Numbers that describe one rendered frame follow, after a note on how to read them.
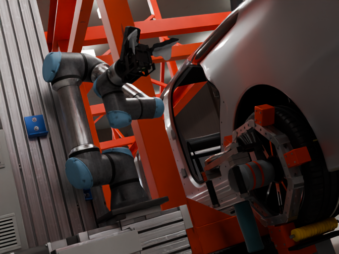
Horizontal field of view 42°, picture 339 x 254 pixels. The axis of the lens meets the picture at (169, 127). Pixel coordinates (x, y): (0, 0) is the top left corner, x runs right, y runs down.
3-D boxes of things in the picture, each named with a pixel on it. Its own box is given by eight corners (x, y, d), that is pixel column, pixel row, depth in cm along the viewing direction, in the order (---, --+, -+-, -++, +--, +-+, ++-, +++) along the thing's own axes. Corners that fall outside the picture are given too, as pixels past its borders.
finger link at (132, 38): (140, 44, 123) (142, 60, 131) (136, 25, 124) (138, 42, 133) (128, 46, 122) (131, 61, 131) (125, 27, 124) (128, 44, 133)
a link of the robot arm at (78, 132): (118, 180, 163) (83, 46, 175) (82, 186, 153) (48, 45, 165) (103, 188, 171) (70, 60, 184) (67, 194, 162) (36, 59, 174)
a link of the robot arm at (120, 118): (145, 120, 148) (136, 89, 150) (117, 122, 141) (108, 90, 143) (132, 128, 154) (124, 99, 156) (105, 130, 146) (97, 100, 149)
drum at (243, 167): (279, 181, 226) (270, 154, 229) (243, 191, 218) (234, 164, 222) (266, 186, 239) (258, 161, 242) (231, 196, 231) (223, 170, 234)
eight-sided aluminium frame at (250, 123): (317, 214, 203) (277, 105, 215) (305, 218, 201) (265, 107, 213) (260, 227, 252) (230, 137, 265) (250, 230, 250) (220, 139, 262)
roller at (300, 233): (344, 226, 220) (339, 214, 221) (295, 242, 209) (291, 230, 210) (336, 227, 225) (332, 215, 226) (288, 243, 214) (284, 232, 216)
